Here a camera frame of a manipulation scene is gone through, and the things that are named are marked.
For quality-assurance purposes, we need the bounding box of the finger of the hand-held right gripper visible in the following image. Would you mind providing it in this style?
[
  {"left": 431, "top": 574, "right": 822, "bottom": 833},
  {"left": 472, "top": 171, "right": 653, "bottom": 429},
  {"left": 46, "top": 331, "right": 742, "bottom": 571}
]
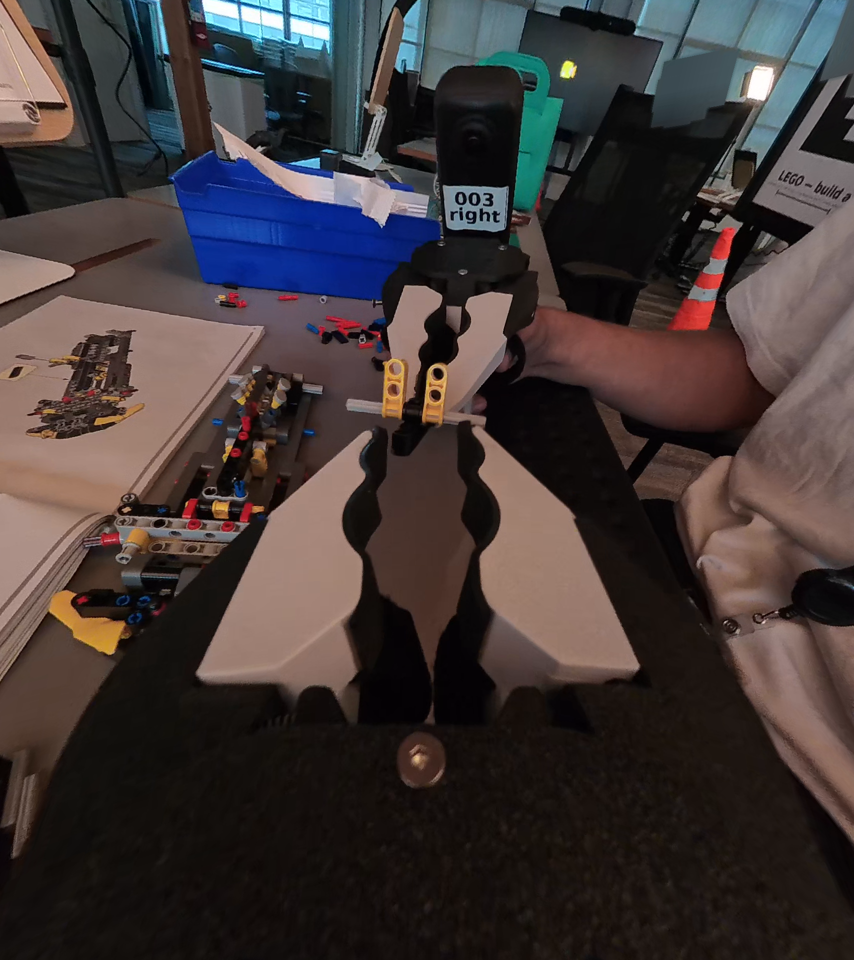
[
  {"left": 442, "top": 291, "right": 516, "bottom": 412},
  {"left": 384, "top": 283, "right": 447, "bottom": 376}
]

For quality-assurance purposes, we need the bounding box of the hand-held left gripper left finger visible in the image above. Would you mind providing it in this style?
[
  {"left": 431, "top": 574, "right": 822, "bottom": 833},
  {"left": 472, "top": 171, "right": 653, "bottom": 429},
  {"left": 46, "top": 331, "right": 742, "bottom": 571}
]
[{"left": 196, "top": 427, "right": 391, "bottom": 721}]

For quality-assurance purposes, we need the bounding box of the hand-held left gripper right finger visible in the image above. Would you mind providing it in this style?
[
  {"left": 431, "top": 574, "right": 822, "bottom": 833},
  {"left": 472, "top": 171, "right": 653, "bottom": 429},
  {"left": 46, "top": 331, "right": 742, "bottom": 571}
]
[{"left": 457, "top": 421, "right": 640, "bottom": 702}]

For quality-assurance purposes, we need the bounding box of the small black lego linkage assembly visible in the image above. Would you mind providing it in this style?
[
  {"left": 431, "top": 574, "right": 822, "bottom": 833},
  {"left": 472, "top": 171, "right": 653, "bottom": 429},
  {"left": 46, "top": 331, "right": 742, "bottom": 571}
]
[{"left": 346, "top": 358, "right": 488, "bottom": 457}]

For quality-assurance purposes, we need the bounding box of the lego car chassis assembly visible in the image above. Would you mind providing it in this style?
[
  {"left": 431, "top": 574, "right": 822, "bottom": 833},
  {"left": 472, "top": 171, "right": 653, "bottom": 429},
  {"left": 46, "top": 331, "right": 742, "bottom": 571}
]
[{"left": 48, "top": 365, "right": 325, "bottom": 655}]

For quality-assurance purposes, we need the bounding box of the person's right forearm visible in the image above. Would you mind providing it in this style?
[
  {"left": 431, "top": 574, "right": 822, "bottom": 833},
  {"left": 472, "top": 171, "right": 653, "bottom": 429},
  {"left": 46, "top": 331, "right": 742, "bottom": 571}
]
[{"left": 562, "top": 307, "right": 773, "bottom": 435}]

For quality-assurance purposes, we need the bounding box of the pile of small lego pins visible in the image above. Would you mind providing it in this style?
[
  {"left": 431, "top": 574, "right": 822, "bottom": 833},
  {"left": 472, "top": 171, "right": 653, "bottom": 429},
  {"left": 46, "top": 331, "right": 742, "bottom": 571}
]
[{"left": 213, "top": 288, "right": 391, "bottom": 354}]

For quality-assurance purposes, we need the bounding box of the open lego instruction booklet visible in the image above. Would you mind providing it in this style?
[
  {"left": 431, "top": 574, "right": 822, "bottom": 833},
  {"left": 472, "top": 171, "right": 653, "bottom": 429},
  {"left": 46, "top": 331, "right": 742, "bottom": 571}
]
[{"left": 0, "top": 294, "right": 267, "bottom": 751}]

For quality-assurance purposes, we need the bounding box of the person's right hand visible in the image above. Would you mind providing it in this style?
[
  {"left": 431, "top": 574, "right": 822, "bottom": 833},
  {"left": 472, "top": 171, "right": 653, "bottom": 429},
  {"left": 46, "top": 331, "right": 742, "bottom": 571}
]
[{"left": 470, "top": 307, "right": 576, "bottom": 414}]

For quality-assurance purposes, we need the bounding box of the teal carry case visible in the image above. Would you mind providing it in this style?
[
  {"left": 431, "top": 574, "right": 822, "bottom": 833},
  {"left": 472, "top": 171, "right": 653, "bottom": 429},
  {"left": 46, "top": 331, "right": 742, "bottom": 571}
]
[{"left": 475, "top": 51, "right": 565, "bottom": 215}]

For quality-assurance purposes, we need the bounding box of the black mesh office chair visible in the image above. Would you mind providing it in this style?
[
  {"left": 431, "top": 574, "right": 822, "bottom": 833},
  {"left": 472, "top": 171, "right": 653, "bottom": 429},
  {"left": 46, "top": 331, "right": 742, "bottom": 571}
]
[{"left": 543, "top": 84, "right": 754, "bottom": 327}]

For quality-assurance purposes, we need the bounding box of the crumpled white paper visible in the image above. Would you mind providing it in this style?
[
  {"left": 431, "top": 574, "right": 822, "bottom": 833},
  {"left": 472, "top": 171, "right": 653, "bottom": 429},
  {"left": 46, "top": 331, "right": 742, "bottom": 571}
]
[{"left": 213, "top": 123, "right": 428, "bottom": 226}]

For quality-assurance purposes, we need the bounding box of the orange traffic cone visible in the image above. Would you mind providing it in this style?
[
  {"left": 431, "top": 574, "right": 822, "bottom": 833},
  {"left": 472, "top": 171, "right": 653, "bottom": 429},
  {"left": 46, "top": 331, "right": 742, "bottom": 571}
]
[{"left": 668, "top": 227, "right": 737, "bottom": 331}]

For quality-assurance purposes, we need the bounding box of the black badge reel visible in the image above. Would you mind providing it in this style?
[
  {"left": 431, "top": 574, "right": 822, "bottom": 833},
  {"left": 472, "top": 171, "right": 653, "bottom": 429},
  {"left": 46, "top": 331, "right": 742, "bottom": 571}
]
[{"left": 723, "top": 561, "right": 854, "bottom": 639}]

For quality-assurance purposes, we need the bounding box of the framed marker sign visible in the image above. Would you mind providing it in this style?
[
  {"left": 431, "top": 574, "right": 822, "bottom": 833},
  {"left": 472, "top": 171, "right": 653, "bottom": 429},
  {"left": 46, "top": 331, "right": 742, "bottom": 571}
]
[{"left": 753, "top": 71, "right": 854, "bottom": 226}]

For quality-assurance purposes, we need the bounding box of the dark wall screen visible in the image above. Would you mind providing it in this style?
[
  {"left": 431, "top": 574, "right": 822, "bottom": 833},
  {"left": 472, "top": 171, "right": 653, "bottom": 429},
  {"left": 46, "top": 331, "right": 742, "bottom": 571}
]
[{"left": 519, "top": 9, "right": 664, "bottom": 136}]

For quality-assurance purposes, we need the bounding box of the wooden post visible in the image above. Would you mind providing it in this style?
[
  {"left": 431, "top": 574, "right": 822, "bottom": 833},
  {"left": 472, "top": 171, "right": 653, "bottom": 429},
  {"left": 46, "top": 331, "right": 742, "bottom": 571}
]
[{"left": 159, "top": 0, "right": 217, "bottom": 162}]

